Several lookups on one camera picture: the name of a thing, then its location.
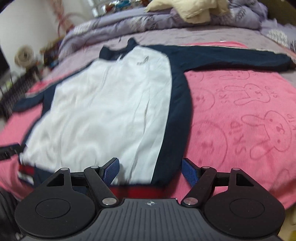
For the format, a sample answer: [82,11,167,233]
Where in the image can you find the white and navy zip jacket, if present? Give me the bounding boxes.
[13,39,293,187]

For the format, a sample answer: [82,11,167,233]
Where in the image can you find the pink rabbit pattern blanket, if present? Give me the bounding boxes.
[0,41,296,210]

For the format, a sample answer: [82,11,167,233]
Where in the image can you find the white desk fan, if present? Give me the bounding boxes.
[15,45,35,69]

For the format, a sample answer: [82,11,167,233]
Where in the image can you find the lilac bed sheet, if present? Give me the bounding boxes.
[44,26,295,81]

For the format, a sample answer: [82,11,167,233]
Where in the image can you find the purple patterned pillow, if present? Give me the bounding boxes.
[260,19,296,53]

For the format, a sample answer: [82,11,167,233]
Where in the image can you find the cream puffy jacket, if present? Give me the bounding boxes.
[146,0,229,24]

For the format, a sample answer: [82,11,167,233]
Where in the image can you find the purple leaf pattern duvet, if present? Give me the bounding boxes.
[59,1,268,59]

